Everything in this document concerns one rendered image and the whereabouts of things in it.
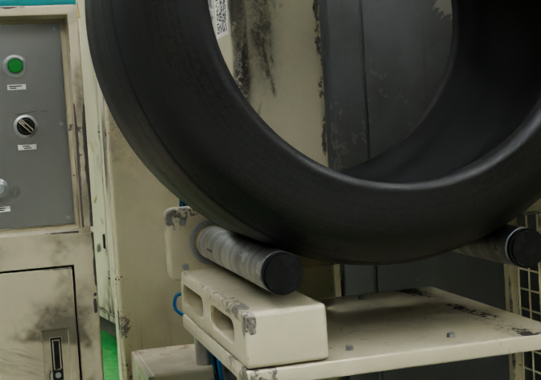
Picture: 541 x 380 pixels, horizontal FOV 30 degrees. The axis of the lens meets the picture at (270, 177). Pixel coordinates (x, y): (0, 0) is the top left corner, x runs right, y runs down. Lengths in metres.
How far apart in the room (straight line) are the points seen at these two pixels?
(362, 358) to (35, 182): 0.81
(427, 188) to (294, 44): 0.44
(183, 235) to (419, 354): 0.41
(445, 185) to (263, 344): 0.25
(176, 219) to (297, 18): 0.33
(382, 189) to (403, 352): 0.18
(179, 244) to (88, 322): 0.39
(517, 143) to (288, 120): 0.42
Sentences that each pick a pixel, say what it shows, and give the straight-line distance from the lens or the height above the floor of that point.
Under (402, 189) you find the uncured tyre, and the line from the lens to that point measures 1.04.
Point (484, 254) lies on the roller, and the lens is 1.20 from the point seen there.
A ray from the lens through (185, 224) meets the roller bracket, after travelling 1.35.
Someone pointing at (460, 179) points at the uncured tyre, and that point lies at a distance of 1.07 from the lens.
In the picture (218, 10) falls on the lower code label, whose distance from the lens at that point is 1.48.
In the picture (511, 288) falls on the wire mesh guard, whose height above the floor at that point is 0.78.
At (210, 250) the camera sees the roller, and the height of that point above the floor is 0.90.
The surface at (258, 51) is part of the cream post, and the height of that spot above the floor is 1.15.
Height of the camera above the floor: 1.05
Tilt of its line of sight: 3 degrees down
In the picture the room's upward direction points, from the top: 4 degrees counter-clockwise
